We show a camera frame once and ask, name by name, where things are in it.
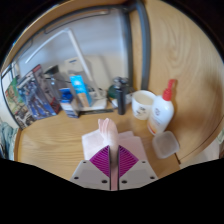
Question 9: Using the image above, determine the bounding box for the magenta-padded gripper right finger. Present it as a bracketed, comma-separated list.
[117, 144, 159, 191]

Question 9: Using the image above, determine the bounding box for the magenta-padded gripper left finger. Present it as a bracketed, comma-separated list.
[69, 144, 112, 192]

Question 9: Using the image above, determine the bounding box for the pink towel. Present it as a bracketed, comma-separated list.
[81, 117, 149, 192]

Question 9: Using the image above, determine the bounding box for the small clear plastic container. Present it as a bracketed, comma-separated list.
[152, 130, 181, 160]

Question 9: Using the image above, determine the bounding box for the white pump bottle red nozzle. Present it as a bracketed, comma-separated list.
[147, 78, 177, 136]

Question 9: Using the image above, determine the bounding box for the white mug with face print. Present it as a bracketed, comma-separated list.
[131, 89, 157, 121]

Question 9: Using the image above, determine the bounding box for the small dark blue box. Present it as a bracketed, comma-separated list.
[59, 87, 81, 119]

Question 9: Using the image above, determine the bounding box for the black cylindrical shaver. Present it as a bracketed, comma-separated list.
[113, 77, 129, 116]

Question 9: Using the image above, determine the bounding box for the light blue tall package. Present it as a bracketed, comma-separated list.
[69, 74, 94, 108]

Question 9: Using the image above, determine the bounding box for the dark green round tin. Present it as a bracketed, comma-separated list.
[107, 83, 119, 99]

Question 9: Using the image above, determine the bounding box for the bed with teal bedding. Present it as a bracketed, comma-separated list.
[0, 121, 18, 161]

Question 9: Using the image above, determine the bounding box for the green patterned cloth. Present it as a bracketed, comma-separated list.
[216, 129, 224, 145]

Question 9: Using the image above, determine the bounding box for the blue robot model kit box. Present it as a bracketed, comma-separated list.
[15, 64, 58, 122]

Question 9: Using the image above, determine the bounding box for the clear bottle with black cap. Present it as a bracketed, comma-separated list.
[43, 64, 73, 108]

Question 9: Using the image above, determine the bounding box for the green toy box tree figure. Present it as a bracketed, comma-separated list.
[3, 76, 28, 130]

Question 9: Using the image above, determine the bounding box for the white box with blue label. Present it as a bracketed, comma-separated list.
[64, 57, 89, 78]

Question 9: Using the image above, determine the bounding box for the white desk lamp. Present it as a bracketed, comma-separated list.
[24, 27, 116, 113]

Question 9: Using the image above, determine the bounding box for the grey metal desk frame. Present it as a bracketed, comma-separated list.
[44, 0, 152, 91]

